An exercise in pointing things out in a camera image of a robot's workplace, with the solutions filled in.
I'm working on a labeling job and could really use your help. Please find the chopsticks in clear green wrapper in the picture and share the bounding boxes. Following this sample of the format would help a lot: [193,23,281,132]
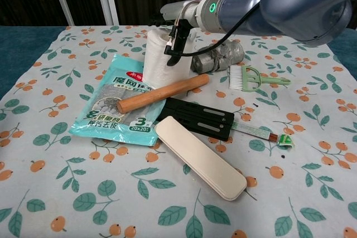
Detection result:
[231,122,296,150]

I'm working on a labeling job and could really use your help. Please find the cream oblong cutlery case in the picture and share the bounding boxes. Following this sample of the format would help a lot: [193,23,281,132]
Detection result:
[154,115,248,202]

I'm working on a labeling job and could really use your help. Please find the floral print tablecloth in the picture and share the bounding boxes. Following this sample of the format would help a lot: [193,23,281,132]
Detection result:
[0,25,357,238]

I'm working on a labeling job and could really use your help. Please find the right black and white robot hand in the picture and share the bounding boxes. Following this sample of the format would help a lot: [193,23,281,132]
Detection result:
[150,0,202,66]

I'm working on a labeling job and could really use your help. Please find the grey tape-wrapped bundle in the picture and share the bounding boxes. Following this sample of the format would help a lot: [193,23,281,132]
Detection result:
[191,38,245,73]

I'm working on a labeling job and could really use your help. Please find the green brush with white bristles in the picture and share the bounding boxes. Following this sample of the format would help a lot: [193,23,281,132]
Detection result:
[228,65,292,93]

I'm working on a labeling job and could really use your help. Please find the black slotted metal plate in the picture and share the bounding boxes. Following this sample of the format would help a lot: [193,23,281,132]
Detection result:
[160,97,235,143]

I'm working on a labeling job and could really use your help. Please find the wooden rolling pin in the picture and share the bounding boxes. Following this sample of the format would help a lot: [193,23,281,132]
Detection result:
[116,73,210,115]

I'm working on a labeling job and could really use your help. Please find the teal scouring cloth package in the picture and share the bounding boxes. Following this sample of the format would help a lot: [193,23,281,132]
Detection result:
[68,53,167,147]

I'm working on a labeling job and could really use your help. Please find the black cable on right hand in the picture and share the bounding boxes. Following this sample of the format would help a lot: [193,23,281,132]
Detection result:
[163,3,264,57]

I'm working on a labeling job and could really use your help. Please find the white toilet paper roll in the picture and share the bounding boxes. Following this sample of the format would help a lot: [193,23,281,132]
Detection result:
[143,27,196,90]

